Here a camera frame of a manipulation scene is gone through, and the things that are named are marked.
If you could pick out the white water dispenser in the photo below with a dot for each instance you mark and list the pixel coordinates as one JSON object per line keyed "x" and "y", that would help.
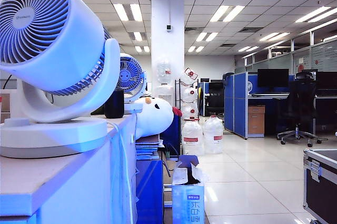
{"x": 165, "y": 93}

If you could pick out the clear water jug red label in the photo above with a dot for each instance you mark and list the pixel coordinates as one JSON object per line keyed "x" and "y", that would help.
{"x": 190, "y": 95}
{"x": 188, "y": 77}
{"x": 190, "y": 111}
{"x": 192, "y": 135}
{"x": 164, "y": 69}
{"x": 213, "y": 135}

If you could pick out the white snowman plush pillow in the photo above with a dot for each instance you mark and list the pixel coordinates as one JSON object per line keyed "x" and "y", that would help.
{"x": 153, "y": 119}

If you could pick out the small distant black monitor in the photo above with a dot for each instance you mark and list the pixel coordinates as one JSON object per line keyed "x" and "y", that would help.
{"x": 204, "y": 80}

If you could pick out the dark blue desk panel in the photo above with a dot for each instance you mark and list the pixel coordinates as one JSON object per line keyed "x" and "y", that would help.
{"x": 171, "y": 140}

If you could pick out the small white desk fan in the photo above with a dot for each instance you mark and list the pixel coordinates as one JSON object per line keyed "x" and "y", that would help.
{"x": 129, "y": 74}

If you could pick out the black padded office chair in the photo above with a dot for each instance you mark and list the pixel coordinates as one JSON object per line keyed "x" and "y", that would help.
{"x": 214, "y": 101}

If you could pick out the stack of notebooks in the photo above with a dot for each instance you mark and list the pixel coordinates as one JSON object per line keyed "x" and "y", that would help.
{"x": 148, "y": 148}

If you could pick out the black cylindrical cup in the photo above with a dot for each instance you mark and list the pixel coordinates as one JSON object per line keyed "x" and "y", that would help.
{"x": 114, "y": 105}

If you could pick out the blue cubicle partition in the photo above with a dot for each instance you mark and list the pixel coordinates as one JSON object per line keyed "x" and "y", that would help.
{"x": 235, "y": 103}

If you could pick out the small black sensor box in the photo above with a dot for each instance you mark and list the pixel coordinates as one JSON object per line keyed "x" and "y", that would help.
{"x": 169, "y": 27}

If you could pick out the white plastic bag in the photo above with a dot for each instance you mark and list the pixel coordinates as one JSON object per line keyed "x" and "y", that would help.
{"x": 181, "y": 175}

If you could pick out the tiny white desk fan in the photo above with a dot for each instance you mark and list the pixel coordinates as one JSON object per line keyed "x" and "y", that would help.
{"x": 249, "y": 87}

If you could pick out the blue cubicle panel behind monitor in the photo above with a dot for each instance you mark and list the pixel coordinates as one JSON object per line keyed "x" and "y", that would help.
{"x": 253, "y": 77}

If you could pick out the white office desk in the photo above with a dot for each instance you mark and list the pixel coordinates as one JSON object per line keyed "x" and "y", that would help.
{"x": 327, "y": 97}
{"x": 263, "y": 95}

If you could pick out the blue metal cabinet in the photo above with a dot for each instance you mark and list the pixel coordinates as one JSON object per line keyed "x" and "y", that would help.
{"x": 149, "y": 193}

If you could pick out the black computer monitor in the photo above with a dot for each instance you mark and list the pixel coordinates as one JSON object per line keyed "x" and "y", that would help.
{"x": 327, "y": 82}
{"x": 273, "y": 77}

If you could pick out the large white desk fan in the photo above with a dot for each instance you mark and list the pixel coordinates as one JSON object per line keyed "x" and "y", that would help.
{"x": 79, "y": 37}

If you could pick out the blue printed cardboard box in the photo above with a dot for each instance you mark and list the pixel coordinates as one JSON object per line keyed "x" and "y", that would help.
{"x": 188, "y": 205}

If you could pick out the black mesh office chair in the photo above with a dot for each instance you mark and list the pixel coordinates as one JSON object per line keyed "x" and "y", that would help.
{"x": 300, "y": 103}

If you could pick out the beige shelf unit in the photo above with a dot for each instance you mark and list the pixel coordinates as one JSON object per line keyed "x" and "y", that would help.
{"x": 4, "y": 103}

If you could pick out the black aluminium flight case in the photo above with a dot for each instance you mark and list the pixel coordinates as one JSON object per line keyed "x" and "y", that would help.
{"x": 321, "y": 195}

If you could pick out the wooden drawer pedestal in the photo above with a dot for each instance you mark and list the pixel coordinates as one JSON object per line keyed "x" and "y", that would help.
{"x": 256, "y": 122}

